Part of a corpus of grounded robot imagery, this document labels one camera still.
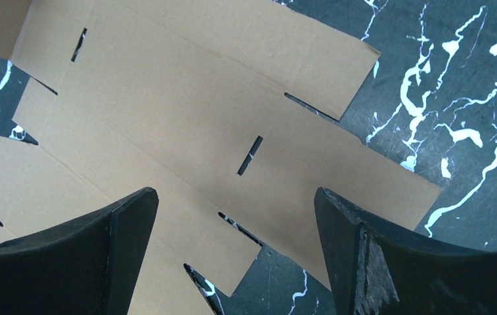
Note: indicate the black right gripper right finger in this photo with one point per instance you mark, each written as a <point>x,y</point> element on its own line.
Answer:
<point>378,267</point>

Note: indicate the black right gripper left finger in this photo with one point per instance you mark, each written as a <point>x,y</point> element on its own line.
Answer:
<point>87,265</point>

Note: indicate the brown cardboard box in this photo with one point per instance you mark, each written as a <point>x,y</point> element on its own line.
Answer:
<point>195,99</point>

